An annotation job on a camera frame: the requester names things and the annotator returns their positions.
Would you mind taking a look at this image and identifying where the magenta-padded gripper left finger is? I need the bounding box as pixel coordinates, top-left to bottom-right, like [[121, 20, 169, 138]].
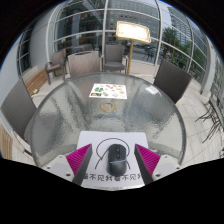
[[44, 143, 94, 187]]

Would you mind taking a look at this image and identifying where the brown wicker armchair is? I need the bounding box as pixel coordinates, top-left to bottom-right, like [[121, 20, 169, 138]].
[[44, 49, 68, 85]]

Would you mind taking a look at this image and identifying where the white mouse pad with drawing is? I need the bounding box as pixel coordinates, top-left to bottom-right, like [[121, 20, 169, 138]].
[[75, 130, 155, 190]]

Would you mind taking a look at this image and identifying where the dark wicker chair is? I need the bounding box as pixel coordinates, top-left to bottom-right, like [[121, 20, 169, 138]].
[[153, 59, 193, 104], [0, 77, 38, 158]]

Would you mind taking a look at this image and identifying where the wooden slat bench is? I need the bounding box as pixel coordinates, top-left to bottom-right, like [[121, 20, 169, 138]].
[[24, 68, 49, 98], [0, 124, 14, 160]]

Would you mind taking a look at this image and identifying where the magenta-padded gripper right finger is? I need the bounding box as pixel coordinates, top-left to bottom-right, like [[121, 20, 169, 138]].
[[133, 143, 183, 186]]

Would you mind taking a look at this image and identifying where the grey wicker armchair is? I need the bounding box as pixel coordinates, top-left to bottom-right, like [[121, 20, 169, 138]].
[[102, 44, 129, 74]]

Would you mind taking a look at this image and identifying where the black computer mouse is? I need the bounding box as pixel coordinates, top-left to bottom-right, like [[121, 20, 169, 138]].
[[107, 143, 129, 178]]

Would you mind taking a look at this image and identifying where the black metal folding chair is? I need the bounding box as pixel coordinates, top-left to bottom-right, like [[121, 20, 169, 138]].
[[194, 96, 224, 158]]

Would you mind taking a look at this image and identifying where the brown wicker chair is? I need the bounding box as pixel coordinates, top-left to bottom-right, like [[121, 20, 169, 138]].
[[66, 50, 103, 81]]

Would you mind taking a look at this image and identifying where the gold framed menu stand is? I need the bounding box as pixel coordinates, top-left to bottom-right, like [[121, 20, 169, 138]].
[[115, 20, 152, 76]]

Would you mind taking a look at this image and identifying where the brass table hole ring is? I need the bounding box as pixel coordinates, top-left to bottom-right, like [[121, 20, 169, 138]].
[[99, 101, 117, 113]]

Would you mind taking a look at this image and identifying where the colourful printed menu sheet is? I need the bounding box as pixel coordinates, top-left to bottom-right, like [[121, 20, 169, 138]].
[[88, 83, 128, 100]]

